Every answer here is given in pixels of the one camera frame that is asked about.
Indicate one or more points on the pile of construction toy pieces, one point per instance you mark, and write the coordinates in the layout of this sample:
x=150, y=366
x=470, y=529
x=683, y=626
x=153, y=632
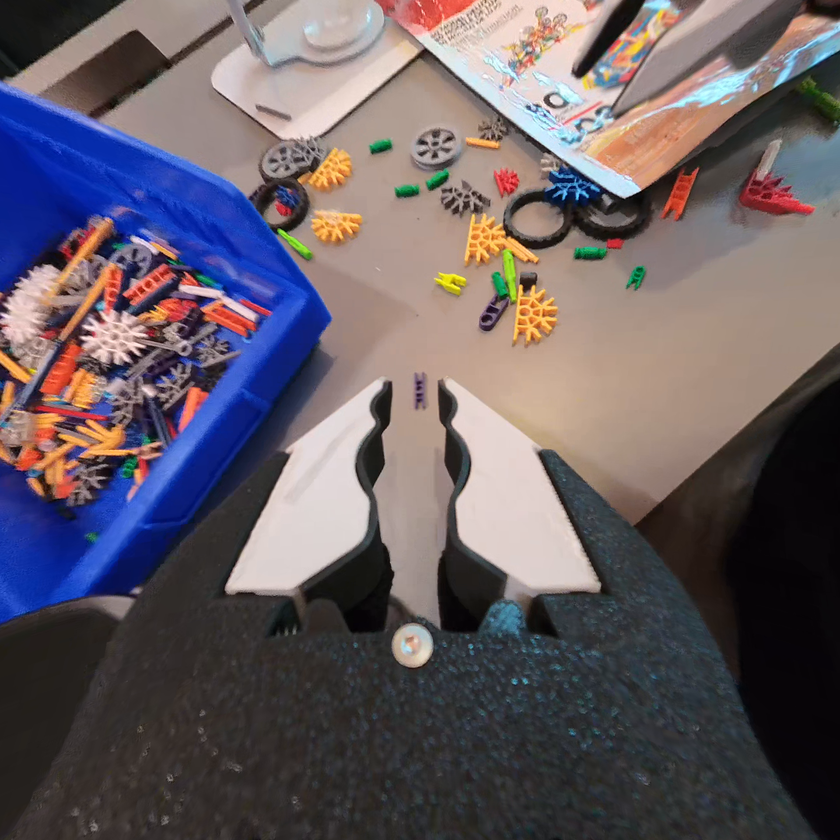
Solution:
x=118, y=341

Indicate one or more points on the red clip rod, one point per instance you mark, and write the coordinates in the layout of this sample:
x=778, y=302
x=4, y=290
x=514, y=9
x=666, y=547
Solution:
x=797, y=208

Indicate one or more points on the purple ladder connector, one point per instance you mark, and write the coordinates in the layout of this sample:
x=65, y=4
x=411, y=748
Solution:
x=420, y=390

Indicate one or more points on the red corner connector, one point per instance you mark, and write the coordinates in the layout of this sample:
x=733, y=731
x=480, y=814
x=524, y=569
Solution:
x=764, y=193

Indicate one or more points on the dark green short rod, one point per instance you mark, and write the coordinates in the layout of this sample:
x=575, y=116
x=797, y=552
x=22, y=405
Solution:
x=590, y=253
x=407, y=190
x=380, y=145
x=499, y=283
x=436, y=179

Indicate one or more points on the pale grey connector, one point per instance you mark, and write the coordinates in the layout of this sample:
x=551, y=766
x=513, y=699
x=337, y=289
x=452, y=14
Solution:
x=548, y=161

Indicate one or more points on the yellow half-round connector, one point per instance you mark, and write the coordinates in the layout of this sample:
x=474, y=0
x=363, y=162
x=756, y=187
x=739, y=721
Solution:
x=336, y=225
x=331, y=169

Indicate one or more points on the grey wheel hub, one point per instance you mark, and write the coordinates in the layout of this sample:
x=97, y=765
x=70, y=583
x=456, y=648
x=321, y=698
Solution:
x=434, y=148

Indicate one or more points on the yellow-green clip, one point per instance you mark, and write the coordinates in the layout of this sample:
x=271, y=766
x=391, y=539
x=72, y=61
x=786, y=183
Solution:
x=451, y=282

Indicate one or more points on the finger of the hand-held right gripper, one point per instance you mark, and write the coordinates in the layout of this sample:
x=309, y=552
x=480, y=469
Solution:
x=610, y=33
x=709, y=46

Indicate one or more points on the round clear suction disc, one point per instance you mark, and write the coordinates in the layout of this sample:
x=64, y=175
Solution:
x=341, y=26

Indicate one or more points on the grey spacer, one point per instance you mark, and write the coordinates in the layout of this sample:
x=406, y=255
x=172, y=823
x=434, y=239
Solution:
x=609, y=202

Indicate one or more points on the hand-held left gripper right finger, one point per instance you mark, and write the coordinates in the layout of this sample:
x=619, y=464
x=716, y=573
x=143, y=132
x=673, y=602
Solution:
x=518, y=518

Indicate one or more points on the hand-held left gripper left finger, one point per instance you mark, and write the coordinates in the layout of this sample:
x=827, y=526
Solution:
x=315, y=512

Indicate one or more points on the white short rod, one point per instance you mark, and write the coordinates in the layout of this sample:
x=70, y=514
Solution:
x=769, y=154

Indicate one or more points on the orange ladder connector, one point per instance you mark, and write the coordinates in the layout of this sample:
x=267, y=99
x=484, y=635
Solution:
x=679, y=193

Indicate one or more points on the black rubber tire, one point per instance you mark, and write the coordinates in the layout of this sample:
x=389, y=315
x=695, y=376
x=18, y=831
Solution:
x=518, y=226
x=630, y=220
x=262, y=203

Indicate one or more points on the dark grey snowflake connector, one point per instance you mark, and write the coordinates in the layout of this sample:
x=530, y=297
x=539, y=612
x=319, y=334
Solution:
x=464, y=197
x=492, y=128

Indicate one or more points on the lime green rod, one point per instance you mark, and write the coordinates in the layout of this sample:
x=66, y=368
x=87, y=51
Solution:
x=509, y=262
x=294, y=244

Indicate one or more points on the blue plastic bin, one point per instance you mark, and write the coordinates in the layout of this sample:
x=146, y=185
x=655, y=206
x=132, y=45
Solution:
x=197, y=197

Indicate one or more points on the printed toy packaging bag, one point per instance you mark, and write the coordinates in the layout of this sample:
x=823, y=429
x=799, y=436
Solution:
x=499, y=65

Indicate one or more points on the orange-yellow rod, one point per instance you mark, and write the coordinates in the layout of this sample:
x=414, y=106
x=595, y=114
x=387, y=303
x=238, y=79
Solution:
x=522, y=249

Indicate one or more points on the green ridged rod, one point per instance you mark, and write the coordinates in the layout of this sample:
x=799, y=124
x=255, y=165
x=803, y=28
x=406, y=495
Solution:
x=820, y=100

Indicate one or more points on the small blue connector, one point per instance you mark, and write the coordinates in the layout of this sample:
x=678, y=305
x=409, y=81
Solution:
x=285, y=195

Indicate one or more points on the purple link with holes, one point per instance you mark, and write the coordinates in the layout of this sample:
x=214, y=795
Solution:
x=493, y=313

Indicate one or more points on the blue snowflake connector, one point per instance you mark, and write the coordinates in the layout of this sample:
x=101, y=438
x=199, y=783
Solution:
x=574, y=185

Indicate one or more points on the green clip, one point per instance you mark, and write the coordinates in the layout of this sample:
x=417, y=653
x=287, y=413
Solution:
x=635, y=277

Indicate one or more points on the orange short rod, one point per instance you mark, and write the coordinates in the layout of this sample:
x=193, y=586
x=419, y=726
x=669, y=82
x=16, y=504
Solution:
x=482, y=142

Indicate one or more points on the red fan connector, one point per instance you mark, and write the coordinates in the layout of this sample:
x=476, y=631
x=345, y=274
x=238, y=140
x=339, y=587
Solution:
x=506, y=182

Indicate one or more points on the white stand base board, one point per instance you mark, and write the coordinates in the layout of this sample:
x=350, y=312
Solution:
x=328, y=92

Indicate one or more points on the large yellow connector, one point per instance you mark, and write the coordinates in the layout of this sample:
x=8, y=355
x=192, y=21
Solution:
x=535, y=315
x=484, y=239

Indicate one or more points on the grey wheel with black tire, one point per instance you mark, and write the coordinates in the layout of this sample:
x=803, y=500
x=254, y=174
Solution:
x=279, y=161

